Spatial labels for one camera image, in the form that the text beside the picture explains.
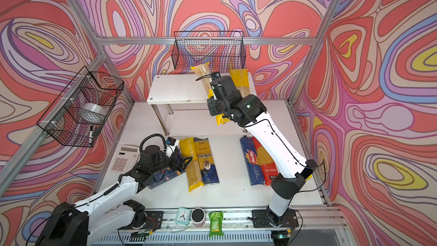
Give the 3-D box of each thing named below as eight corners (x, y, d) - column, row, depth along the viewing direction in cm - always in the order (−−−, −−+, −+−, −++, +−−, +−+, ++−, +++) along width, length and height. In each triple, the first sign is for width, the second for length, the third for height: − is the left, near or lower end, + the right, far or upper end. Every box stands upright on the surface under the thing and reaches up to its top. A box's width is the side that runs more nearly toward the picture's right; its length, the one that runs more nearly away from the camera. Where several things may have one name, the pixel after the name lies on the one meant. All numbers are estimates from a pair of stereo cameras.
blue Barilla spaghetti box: (251, 185, 84) (251, 183, 82) (239, 140, 101) (240, 137, 98) (265, 183, 85) (267, 181, 82) (252, 139, 102) (252, 136, 99)
